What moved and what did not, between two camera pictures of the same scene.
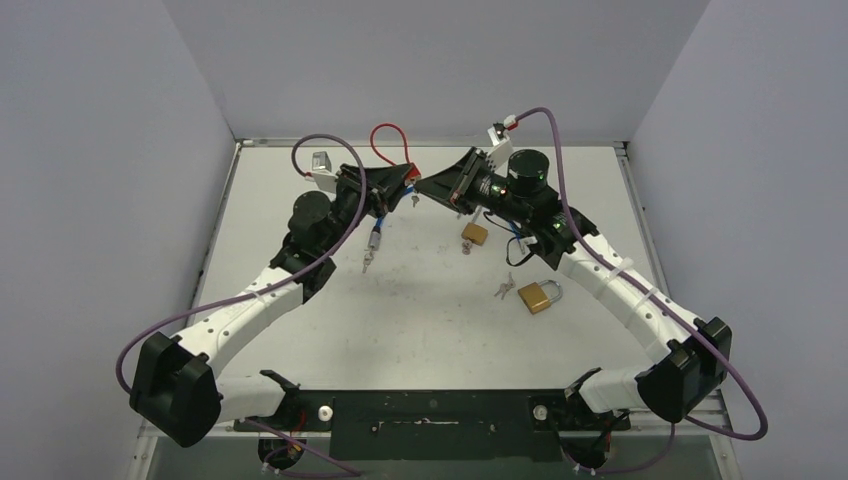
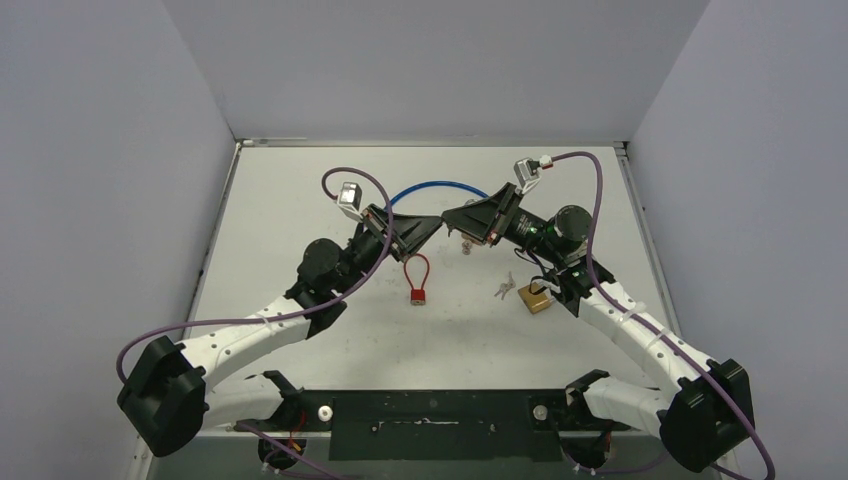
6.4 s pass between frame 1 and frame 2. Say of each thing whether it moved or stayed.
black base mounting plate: stayed
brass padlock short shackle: stayed
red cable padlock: moved
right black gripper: moved
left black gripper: moved
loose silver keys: stayed
